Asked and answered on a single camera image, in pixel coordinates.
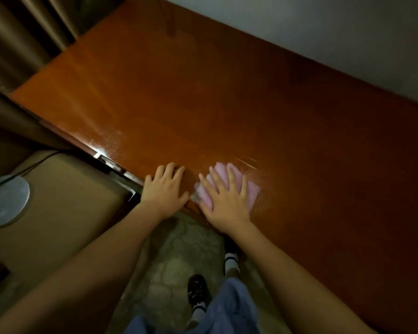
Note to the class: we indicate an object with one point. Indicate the person's left hand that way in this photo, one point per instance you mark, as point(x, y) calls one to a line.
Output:
point(164, 194)

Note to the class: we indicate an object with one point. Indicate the person's right hand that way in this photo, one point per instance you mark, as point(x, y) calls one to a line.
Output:
point(226, 203)

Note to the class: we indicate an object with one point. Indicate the pink cleaning cloth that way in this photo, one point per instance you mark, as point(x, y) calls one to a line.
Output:
point(254, 191)

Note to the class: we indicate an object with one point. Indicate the person's right forearm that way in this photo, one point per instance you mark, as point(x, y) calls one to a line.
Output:
point(299, 288)

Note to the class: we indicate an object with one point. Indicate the person's left forearm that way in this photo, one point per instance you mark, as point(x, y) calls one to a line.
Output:
point(69, 281)

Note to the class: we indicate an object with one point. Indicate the person's black shoe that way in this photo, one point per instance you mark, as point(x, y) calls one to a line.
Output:
point(231, 254)
point(198, 290)

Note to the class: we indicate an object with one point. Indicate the person's blue trousers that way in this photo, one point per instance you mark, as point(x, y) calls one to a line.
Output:
point(209, 313)

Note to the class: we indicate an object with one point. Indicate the reddish wooden desk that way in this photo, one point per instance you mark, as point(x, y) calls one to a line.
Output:
point(299, 114)

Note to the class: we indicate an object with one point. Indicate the beige padded stool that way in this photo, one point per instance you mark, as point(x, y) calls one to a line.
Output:
point(56, 212)

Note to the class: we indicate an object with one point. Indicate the brown curtain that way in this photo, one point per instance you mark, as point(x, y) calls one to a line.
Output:
point(28, 38)

